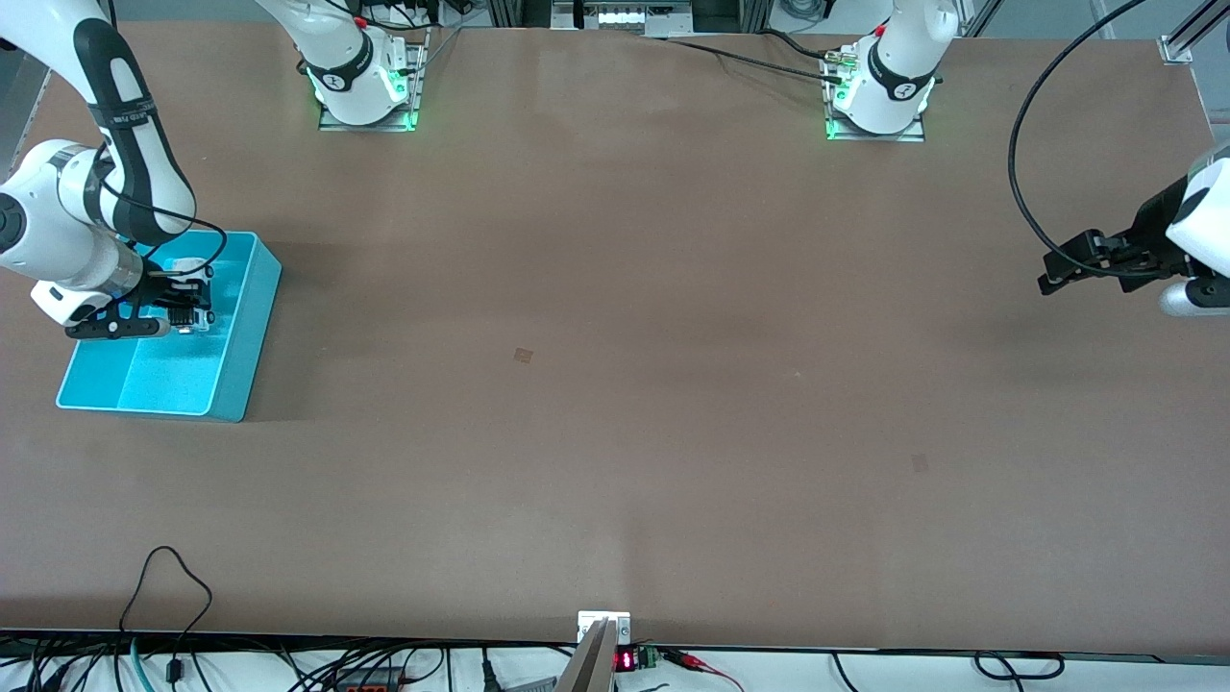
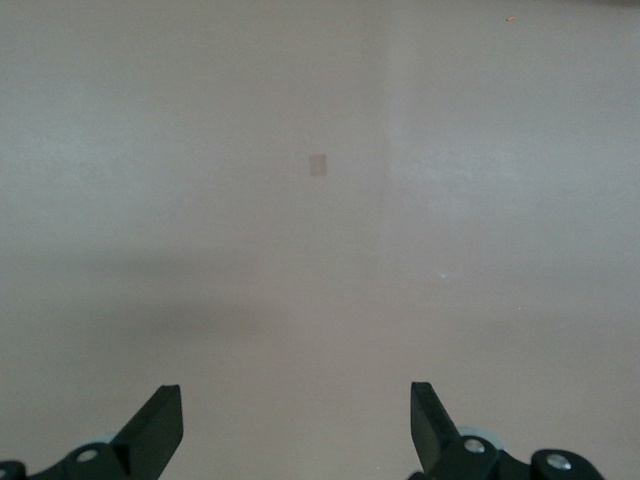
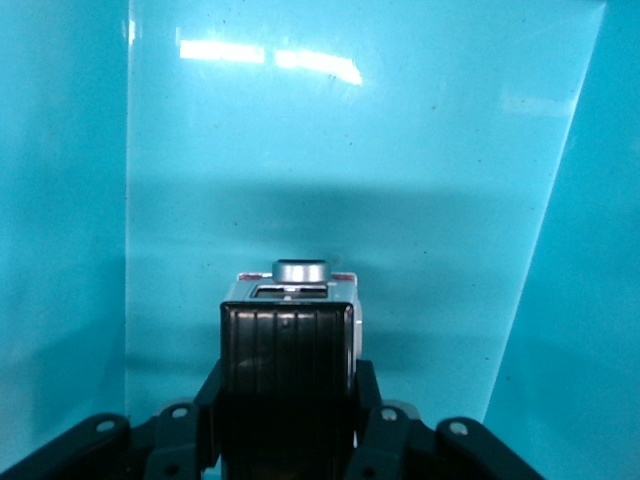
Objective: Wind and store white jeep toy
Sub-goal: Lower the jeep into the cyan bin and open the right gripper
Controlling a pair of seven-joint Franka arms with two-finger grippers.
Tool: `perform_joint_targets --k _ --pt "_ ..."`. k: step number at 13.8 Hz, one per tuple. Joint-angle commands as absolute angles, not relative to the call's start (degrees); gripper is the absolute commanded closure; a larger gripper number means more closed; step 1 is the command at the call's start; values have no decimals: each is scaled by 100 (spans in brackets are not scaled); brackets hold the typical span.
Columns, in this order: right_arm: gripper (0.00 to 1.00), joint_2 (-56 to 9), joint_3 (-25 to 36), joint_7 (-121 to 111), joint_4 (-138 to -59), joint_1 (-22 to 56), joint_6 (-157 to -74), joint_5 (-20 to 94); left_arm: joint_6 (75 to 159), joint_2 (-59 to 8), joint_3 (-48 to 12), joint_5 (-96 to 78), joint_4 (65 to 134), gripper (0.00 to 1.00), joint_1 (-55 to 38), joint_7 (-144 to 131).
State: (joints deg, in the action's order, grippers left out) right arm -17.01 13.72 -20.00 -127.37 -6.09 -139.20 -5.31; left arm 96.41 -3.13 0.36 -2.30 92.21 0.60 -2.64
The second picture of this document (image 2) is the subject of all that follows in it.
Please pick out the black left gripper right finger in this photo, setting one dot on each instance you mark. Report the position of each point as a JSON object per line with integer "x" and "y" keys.
{"x": 432, "y": 435}

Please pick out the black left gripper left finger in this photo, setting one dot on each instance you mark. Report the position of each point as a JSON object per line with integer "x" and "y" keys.
{"x": 150, "y": 435}

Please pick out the brown tape patch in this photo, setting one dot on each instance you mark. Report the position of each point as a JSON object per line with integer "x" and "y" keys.
{"x": 317, "y": 165}

